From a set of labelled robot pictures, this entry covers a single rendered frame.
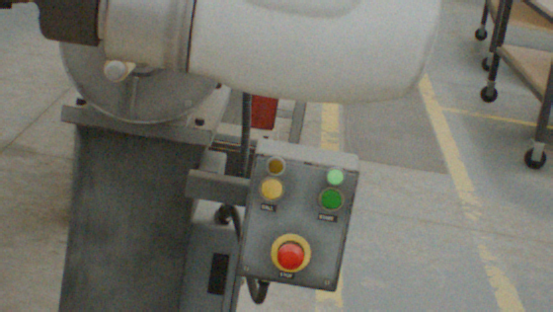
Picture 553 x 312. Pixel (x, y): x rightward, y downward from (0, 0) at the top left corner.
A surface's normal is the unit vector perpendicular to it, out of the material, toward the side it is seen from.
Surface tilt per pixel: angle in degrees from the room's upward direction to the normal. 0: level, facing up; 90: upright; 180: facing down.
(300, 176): 90
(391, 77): 116
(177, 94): 96
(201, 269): 90
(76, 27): 126
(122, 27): 108
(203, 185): 90
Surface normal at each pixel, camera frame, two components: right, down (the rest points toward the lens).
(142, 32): -0.05, 0.62
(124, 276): -0.03, 0.26
